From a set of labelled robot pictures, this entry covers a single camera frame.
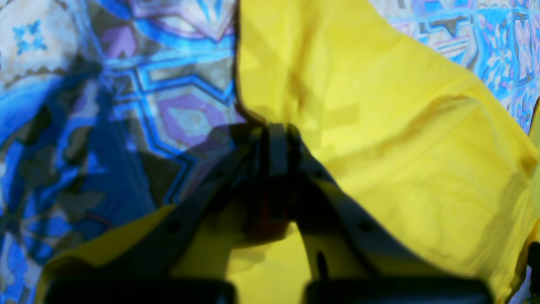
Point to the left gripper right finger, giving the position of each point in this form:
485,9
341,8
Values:
341,239

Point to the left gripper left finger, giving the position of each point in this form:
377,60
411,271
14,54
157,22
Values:
195,240

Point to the yellow T-shirt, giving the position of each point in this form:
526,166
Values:
416,140

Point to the patterned blue tablecloth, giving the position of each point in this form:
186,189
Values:
113,109

